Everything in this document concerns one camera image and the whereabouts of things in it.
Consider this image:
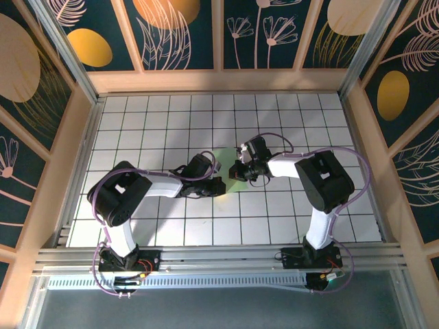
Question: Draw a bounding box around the green paper sheet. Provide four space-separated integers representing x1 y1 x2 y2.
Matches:
209 147 250 193

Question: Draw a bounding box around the black electronics module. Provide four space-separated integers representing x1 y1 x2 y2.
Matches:
112 276 140 297
305 273 332 295

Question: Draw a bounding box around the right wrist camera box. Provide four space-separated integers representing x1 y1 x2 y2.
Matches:
239 143 254 165

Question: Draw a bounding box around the long aluminium mounting rail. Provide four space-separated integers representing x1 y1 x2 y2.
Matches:
32 241 411 275

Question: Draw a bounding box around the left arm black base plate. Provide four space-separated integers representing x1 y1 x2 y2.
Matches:
98 248 162 273

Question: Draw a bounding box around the grey slotted cable duct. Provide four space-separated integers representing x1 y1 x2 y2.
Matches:
47 273 309 292

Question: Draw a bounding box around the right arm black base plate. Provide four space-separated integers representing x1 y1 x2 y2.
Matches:
280 246 344 271

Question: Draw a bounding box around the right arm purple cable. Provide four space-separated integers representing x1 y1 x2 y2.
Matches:
246 132 372 296

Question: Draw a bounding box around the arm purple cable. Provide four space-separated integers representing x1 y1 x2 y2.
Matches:
246 132 372 296
86 149 217 298

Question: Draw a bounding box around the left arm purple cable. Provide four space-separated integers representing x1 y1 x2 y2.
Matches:
86 149 217 298

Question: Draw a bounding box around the aluminium corner post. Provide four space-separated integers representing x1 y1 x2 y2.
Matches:
338 0 403 99
29 0 102 103

